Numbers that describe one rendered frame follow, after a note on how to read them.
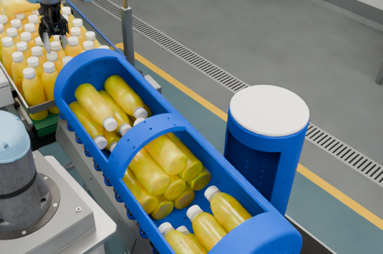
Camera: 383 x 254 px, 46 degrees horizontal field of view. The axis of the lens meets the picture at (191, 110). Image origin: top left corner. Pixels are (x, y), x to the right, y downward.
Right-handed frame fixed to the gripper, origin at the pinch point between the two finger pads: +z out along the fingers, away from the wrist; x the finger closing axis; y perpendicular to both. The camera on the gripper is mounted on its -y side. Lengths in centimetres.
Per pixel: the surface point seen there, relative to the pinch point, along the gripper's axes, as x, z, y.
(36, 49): -5.9, 1.4, -4.7
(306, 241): 84, 94, 77
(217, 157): 10, -11, 86
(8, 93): -21.7, 7.1, 9.2
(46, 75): -7.6, 4.5, 9.1
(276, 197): 50, 39, 78
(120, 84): 8.4, -3.3, 36.6
